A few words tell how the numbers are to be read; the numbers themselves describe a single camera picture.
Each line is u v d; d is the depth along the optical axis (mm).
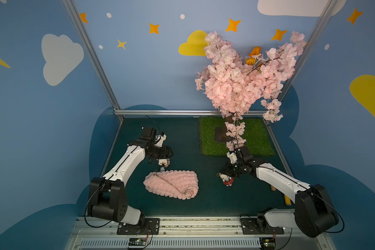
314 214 420
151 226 749
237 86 720
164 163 911
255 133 1116
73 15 705
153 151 718
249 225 744
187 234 734
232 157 821
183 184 815
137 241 717
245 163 675
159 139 749
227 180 865
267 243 718
